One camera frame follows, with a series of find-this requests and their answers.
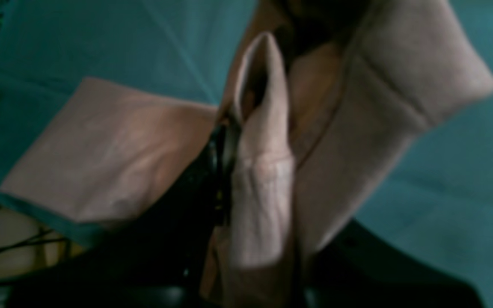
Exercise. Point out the teal table cloth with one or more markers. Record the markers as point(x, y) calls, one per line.
point(437, 204)

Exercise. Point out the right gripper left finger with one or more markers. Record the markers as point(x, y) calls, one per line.
point(156, 261)

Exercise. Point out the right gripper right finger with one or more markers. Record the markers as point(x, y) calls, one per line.
point(357, 269)

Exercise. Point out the pink T-shirt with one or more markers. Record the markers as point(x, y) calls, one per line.
point(325, 95)

